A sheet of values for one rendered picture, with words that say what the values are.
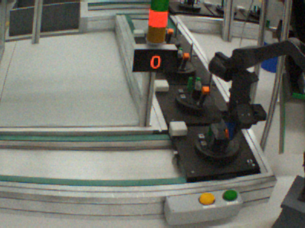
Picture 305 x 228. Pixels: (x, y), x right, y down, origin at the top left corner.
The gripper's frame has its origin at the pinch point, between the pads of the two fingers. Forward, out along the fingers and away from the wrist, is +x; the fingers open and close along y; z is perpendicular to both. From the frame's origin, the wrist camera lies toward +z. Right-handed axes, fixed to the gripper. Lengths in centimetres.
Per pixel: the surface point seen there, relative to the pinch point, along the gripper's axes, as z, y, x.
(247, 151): -5.2, 9.8, 12.5
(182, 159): -4.4, -11.6, 12.4
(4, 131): -21, -68, 13
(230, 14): -116, 44, 5
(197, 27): -125, 29, 19
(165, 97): -37.3, -9.6, 12.1
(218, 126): -6.3, -2.1, 3.2
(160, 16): -17.3, -19.0, -25.4
